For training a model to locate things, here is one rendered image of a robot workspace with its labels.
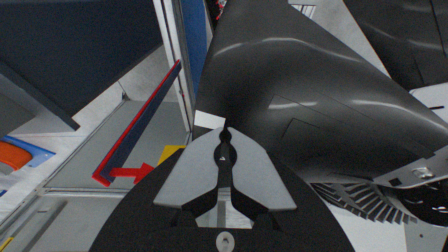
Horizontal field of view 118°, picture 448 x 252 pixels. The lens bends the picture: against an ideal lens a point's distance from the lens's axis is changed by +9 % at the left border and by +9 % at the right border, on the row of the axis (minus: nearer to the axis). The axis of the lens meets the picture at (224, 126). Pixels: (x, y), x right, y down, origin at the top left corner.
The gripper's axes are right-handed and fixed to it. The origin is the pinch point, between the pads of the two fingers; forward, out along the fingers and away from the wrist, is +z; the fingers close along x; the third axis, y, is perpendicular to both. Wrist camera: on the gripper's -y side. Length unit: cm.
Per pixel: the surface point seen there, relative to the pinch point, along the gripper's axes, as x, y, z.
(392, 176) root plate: 21.0, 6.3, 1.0
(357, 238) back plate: 36, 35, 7
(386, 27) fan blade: 23.5, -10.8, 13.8
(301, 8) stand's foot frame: 49, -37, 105
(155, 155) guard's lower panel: -49, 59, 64
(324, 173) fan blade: 12.7, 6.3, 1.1
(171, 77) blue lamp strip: -12.5, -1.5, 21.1
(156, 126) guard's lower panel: -59, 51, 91
